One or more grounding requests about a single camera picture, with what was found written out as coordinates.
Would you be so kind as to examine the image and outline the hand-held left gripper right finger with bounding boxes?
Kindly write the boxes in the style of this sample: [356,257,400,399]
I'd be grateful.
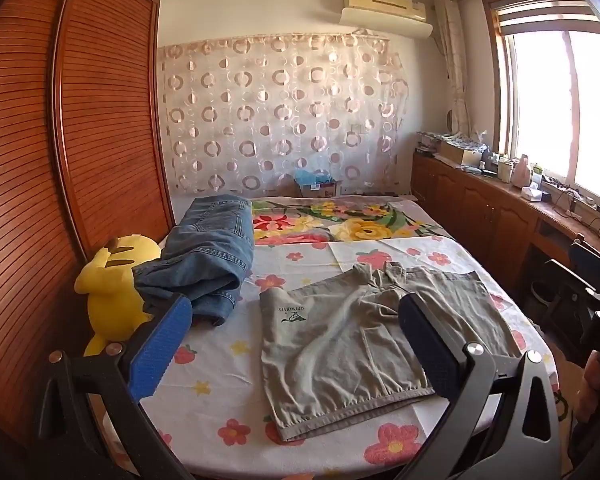
[397,292,561,480]

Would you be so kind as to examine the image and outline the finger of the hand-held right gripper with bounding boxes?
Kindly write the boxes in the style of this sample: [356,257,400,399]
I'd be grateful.
[567,239,600,292]
[544,259,600,333]

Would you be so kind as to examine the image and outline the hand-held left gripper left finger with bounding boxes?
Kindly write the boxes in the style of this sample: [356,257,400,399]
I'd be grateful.
[32,292,195,480]

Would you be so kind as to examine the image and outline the khaki short pants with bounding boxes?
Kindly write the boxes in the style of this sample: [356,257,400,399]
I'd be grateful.
[257,261,528,445]

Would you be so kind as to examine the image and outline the person's right hand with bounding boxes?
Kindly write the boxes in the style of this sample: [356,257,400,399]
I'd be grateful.
[581,354,600,408]

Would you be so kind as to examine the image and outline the bed with white floral sheet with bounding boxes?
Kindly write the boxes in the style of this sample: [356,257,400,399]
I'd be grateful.
[87,195,571,480]

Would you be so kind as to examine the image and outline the yellow plush toy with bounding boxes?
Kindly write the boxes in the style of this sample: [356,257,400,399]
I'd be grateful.
[74,234,163,357]

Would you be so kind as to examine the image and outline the folded blue jeans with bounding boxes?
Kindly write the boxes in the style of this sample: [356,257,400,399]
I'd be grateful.
[132,195,256,327]

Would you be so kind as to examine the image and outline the pink bottle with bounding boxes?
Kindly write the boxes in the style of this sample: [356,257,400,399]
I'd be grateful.
[512,155,532,189]

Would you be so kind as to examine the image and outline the long wooden cabinet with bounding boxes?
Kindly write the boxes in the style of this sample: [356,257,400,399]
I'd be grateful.
[411,152,600,306]

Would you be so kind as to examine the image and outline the colourful flower blanket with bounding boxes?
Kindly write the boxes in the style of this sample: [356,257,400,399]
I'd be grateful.
[250,197,453,247]

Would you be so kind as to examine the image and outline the wooden framed window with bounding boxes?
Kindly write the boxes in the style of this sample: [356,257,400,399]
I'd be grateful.
[481,0,600,213]

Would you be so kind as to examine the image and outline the open cardboard box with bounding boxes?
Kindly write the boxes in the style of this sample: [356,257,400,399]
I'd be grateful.
[439,139,487,167]

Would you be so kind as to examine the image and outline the cardboard box with blue cloth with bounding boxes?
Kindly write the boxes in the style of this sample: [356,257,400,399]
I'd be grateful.
[294,169,344,199]

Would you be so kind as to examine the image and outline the stack of small boxes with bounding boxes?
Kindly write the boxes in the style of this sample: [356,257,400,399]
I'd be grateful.
[415,130,443,157]

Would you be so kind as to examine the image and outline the wooden slatted wardrobe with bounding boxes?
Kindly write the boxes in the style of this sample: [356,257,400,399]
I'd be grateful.
[0,0,177,443]

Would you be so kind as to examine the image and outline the patterned window curtain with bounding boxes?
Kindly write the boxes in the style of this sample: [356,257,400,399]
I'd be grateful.
[434,0,475,137]

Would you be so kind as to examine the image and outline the sheer curtain with circles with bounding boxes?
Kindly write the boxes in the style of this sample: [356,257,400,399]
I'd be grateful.
[157,30,415,199]

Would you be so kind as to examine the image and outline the wall air conditioner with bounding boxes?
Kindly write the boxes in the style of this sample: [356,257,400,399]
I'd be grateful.
[339,0,434,39]

